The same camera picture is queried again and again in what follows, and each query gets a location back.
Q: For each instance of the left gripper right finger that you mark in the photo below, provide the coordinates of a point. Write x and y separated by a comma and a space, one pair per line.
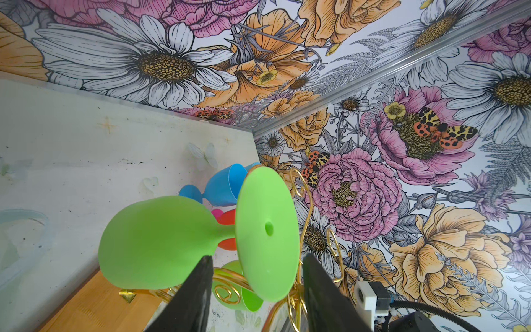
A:
327, 309

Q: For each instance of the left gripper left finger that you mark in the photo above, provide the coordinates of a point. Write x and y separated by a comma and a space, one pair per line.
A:
190, 307

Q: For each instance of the green wine glass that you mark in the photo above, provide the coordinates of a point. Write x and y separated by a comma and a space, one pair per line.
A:
155, 244
231, 294

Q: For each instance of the red wine glass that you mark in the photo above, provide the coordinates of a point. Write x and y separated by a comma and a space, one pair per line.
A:
226, 224

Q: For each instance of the pink wine glass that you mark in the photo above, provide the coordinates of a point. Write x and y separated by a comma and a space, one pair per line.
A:
217, 213

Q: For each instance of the blue wine glass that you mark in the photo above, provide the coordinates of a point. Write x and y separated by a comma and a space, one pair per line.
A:
250, 166
222, 190

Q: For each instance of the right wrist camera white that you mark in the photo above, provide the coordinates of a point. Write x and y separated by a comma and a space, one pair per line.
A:
372, 302

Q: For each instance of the gold wire rack wooden base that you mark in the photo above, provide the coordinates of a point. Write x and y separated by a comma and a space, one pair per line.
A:
101, 306

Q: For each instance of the right aluminium frame post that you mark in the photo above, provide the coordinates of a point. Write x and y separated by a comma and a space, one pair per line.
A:
484, 25

